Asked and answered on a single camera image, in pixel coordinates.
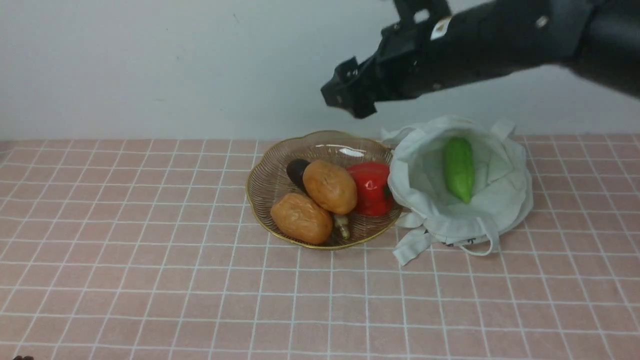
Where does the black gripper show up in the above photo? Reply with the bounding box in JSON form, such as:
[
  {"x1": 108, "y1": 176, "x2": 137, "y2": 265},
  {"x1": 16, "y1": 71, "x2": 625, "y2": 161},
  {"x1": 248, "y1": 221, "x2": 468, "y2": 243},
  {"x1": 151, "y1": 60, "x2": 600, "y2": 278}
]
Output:
[{"x1": 320, "y1": 0, "x2": 452, "y2": 120}]

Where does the brown potato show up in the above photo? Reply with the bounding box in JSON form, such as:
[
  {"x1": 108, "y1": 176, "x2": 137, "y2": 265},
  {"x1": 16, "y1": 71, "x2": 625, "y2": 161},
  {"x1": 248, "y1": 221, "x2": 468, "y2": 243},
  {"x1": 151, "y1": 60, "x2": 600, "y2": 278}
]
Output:
[
  {"x1": 270, "y1": 193, "x2": 334, "y2": 245},
  {"x1": 302, "y1": 160, "x2": 358, "y2": 215}
]

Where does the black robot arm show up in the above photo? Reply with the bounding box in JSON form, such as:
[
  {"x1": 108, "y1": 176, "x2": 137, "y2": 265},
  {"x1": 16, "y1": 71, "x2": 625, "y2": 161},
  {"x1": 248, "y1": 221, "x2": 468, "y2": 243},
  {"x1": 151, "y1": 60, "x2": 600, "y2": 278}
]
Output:
[{"x1": 321, "y1": 0, "x2": 640, "y2": 119}]

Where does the white cloth bag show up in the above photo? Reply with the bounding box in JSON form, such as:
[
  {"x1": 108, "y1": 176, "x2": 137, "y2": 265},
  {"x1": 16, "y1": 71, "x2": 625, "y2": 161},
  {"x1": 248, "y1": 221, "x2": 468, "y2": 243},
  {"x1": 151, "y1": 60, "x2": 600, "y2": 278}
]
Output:
[{"x1": 381, "y1": 116, "x2": 534, "y2": 265}]

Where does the dark purple eggplant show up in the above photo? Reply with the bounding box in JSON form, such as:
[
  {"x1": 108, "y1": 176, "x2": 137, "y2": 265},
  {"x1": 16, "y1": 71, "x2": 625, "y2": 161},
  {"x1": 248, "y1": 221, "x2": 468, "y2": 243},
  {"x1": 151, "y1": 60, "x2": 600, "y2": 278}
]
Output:
[{"x1": 286, "y1": 158, "x2": 351, "y2": 240}]

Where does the red bell pepper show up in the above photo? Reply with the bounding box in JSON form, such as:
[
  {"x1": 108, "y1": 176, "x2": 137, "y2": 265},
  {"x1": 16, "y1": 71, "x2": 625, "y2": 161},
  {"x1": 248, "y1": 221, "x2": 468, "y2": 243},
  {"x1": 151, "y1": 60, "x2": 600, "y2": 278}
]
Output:
[{"x1": 347, "y1": 161, "x2": 394, "y2": 217}]

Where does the green pepper vegetable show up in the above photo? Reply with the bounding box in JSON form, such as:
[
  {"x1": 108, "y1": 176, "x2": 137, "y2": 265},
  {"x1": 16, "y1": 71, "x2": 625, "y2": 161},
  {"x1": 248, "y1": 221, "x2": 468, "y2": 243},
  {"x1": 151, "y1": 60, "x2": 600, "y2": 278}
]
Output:
[{"x1": 442, "y1": 137, "x2": 475, "y2": 204}]

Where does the brown potato front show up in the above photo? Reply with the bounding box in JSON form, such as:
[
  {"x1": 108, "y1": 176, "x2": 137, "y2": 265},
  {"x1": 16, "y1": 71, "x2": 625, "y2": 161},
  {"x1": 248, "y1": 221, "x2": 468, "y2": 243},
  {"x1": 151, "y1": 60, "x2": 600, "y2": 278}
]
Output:
[{"x1": 270, "y1": 193, "x2": 334, "y2": 245}]

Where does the pink checkered tablecloth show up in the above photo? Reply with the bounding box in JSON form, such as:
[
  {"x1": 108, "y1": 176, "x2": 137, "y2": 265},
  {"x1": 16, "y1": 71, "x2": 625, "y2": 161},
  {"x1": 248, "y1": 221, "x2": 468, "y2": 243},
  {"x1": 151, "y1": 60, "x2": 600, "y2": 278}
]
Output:
[{"x1": 0, "y1": 134, "x2": 640, "y2": 360}]

